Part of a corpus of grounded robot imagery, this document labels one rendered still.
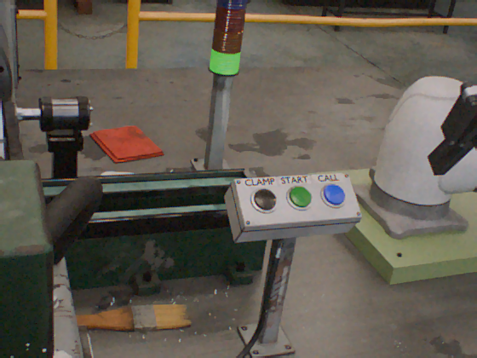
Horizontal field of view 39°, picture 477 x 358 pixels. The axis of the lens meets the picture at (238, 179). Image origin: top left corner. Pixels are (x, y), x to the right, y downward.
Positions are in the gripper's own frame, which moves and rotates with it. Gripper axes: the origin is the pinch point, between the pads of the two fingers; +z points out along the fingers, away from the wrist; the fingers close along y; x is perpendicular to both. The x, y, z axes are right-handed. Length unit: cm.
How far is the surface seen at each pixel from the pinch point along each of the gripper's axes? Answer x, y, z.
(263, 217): 2.4, 22.6, 10.5
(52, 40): -182, 25, 198
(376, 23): -191, -152, 190
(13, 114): -29, 51, 33
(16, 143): -20, 51, 27
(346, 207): 1.9, 10.6, 10.5
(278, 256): 5.2, 18.7, 17.5
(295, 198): 0.4, 18.0, 9.7
